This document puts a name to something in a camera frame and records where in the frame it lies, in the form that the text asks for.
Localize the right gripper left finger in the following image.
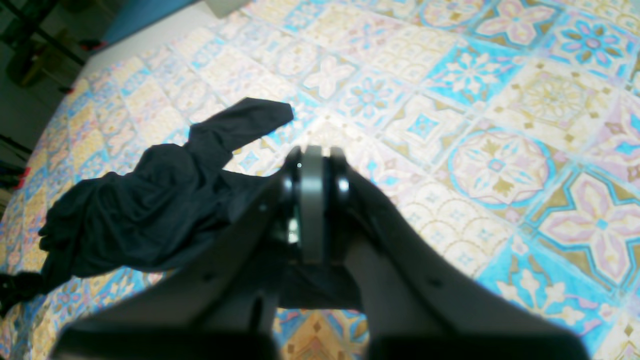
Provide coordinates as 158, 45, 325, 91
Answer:
52, 145, 326, 360

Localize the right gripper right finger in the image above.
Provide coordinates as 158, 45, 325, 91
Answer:
323, 146, 588, 360

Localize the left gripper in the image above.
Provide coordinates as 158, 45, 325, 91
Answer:
0, 272, 44, 318

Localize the black t-shirt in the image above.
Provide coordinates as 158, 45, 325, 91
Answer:
39, 97, 363, 311

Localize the patterned tablecloth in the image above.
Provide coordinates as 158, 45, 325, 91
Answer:
1, 0, 639, 360

